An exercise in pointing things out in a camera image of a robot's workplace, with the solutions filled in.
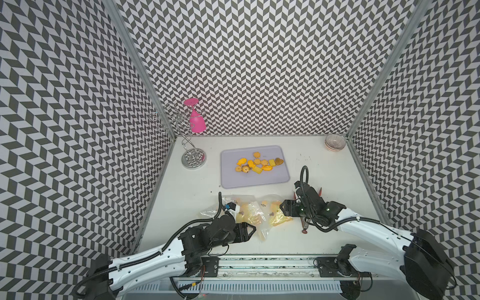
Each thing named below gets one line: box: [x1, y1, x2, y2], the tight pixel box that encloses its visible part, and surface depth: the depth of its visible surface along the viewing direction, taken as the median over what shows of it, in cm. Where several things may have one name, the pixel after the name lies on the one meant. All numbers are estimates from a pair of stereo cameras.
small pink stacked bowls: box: [325, 133, 347, 152], surface depth 110 cm
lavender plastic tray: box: [220, 145, 290, 189], surface depth 105 cm
